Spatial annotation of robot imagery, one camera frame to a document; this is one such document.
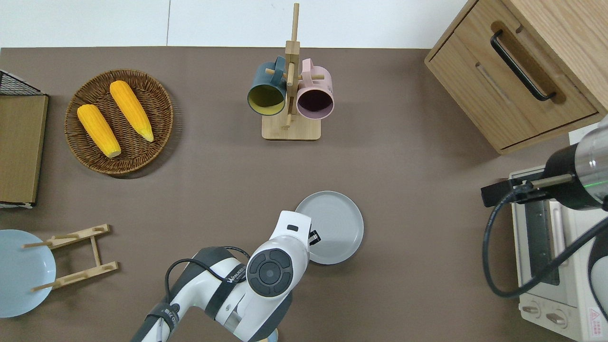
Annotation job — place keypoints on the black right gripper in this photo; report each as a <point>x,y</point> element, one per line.
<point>570,180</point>

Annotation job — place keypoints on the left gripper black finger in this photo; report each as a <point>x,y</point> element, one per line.
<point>314,237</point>

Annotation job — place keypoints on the gray round plate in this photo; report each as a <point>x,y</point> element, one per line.
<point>337,223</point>

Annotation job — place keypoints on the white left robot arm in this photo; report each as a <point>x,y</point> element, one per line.
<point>270,270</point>

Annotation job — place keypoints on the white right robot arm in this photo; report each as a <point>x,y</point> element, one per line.
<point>596,152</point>

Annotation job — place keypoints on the wooden plate rack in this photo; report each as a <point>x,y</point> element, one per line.
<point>95,247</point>

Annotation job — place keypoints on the light blue plate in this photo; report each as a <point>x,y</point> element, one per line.
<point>21,275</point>

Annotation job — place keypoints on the brown table mat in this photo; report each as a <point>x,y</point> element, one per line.
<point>403,190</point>

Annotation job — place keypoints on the wooden mug tree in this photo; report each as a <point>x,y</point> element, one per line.
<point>290,128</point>

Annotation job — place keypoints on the white oven knob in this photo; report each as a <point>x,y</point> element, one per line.
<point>555,318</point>
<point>530,309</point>

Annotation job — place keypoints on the white toaster oven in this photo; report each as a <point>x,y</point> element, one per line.
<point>574,304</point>

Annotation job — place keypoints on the pink mug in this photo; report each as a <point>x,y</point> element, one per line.
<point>316,90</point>

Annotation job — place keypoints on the wooden drawer cabinet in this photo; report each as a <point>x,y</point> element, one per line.
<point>546,47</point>

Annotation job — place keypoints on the teal mug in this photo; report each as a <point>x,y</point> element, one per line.
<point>266,90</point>

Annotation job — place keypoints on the brown wicker basket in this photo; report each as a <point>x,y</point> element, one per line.
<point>137,152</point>

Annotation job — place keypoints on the yellow corn cob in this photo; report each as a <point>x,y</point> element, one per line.
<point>99,130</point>
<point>131,110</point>

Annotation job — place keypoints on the brown wooden board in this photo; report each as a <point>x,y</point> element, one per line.
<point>19,147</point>

